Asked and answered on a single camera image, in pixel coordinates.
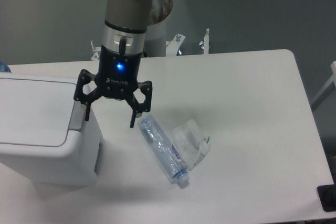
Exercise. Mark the crushed clear plastic bottle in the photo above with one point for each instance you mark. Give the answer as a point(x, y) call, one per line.
point(164, 150)

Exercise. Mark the white frame at right edge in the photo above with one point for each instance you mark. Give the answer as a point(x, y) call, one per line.
point(327, 88)

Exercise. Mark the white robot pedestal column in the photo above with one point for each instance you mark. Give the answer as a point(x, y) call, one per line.
point(159, 15)

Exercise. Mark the white pedestal base frame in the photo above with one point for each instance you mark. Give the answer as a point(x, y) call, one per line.
point(172, 47)

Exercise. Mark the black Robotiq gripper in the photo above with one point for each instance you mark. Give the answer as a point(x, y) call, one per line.
point(116, 79)

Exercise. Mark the blue object at left edge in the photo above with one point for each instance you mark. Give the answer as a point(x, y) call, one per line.
point(4, 67)

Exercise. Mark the white push-button trash can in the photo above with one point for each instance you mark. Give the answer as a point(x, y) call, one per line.
point(44, 133)

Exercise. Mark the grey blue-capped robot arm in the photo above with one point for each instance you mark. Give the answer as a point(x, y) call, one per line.
point(125, 26)

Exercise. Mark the crumpled clear plastic wrapper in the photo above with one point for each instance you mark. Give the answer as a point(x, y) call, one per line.
point(191, 143)

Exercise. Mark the black clamp at table edge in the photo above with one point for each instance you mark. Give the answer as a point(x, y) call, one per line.
point(327, 197)

